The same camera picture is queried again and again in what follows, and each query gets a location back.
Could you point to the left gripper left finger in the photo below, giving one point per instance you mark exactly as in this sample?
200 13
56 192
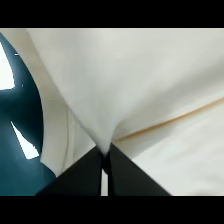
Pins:
80 178

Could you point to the white T-shirt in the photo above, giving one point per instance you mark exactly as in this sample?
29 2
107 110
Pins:
133 86

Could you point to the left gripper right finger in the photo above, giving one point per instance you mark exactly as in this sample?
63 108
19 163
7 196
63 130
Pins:
131 178

